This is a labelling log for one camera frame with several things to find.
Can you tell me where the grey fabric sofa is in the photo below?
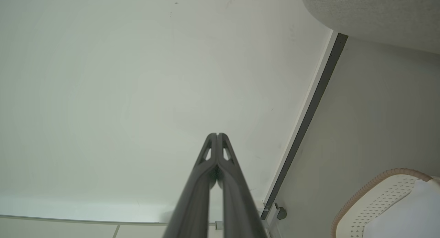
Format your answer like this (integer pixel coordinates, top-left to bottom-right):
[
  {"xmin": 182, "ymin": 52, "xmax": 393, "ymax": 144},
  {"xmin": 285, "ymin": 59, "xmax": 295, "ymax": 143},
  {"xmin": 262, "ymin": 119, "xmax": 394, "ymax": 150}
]
[{"xmin": 300, "ymin": 0, "xmax": 440, "ymax": 55}]

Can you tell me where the white perforated laundry basket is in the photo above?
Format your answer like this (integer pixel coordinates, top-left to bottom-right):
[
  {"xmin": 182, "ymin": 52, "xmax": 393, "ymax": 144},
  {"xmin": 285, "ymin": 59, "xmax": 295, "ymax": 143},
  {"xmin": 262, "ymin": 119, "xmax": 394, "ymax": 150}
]
[{"xmin": 330, "ymin": 168, "xmax": 440, "ymax": 238}]

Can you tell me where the white garment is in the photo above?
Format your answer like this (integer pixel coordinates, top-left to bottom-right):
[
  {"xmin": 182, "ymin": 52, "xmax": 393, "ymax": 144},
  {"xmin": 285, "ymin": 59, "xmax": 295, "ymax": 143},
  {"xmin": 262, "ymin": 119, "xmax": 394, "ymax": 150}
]
[{"xmin": 362, "ymin": 177, "xmax": 440, "ymax": 238}]

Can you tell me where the beige partition panel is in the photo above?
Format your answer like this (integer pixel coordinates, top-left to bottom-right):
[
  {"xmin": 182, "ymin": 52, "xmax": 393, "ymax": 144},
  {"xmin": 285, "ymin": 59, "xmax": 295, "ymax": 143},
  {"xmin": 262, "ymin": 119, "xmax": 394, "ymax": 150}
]
[{"xmin": 0, "ymin": 215, "xmax": 215, "ymax": 238}]

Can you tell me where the white black skirting board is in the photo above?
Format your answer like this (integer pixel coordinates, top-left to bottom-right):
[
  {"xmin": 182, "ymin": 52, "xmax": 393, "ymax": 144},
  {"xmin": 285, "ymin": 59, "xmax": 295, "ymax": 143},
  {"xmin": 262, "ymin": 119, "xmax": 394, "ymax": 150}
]
[{"xmin": 260, "ymin": 32, "xmax": 349, "ymax": 220}]

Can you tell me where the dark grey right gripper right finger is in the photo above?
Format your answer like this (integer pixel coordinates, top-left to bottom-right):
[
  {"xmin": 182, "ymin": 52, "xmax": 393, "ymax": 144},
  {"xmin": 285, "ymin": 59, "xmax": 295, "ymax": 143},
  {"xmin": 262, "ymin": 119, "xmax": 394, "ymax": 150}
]
[{"xmin": 217, "ymin": 133, "xmax": 269, "ymax": 238}]

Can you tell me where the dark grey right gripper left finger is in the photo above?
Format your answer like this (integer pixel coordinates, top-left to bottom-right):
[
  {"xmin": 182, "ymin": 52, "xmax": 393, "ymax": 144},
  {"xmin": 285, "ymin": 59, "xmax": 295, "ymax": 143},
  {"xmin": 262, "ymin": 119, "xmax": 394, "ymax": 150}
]
[{"xmin": 163, "ymin": 133, "xmax": 218, "ymax": 238}]

